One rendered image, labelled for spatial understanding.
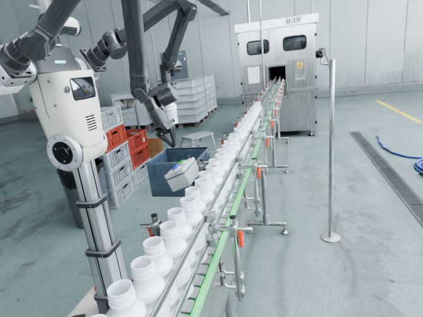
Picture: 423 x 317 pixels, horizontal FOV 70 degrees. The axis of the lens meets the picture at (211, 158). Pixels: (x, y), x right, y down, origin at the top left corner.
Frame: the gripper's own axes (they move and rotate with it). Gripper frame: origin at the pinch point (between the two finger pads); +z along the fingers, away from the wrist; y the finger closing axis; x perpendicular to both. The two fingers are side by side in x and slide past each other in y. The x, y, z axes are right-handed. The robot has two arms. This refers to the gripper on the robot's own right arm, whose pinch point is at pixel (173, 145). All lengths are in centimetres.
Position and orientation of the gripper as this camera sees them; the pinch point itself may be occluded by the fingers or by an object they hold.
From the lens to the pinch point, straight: 116.7
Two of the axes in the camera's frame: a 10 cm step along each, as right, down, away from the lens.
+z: 4.3, 8.8, 1.8
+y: 2.4, -3.1, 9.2
